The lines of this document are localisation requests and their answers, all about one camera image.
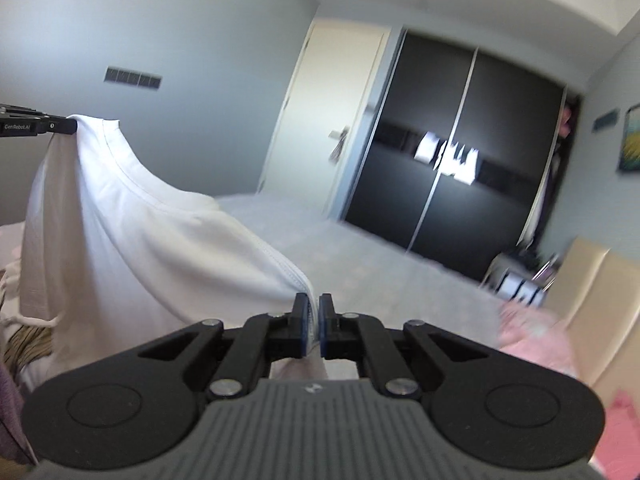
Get dark wall switch panel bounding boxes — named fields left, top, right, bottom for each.
left=104, top=66, right=163, bottom=90

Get grey pink-dotted bedsheet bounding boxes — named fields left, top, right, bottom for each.
left=215, top=192, right=506, bottom=383

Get black sliding-door wardrobe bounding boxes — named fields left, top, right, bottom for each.
left=340, top=30, right=581, bottom=281

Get framed yellow teal painting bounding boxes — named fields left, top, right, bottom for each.
left=617, top=105, right=640, bottom=173

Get white t-shirt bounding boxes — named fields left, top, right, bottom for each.
left=20, top=115, right=326, bottom=391

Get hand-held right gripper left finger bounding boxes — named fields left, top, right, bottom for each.
left=137, top=292, right=311, bottom=402

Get grey white nightstand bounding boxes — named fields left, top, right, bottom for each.
left=482, top=250, right=551, bottom=307

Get red garment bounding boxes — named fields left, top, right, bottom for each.
left=607, top=390, right=640, bottom=428

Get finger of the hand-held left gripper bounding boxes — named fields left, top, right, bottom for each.
left=47, top=114, right=79, bottom=135

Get purple fleece robe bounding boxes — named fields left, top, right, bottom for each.
left=0, top=360, right=32, bottom=467

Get pink hanging clothes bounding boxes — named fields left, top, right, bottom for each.
left=557, top=105, right=577, bottom=139

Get beige padded headboard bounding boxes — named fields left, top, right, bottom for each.
left=542, top=237, right=640, bottom=411

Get cream door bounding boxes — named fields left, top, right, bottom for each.
left=257, top=20, right=391, bottom=211

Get white jacket with dark trim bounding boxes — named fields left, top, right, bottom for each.
left=0, top=220, right=56, bottom=331

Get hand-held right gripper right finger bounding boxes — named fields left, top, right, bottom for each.
left=319, top=294, right=490, bottom=402

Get pink pillow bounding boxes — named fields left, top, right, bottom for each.
left=497, top=300, right=581, bottom=376

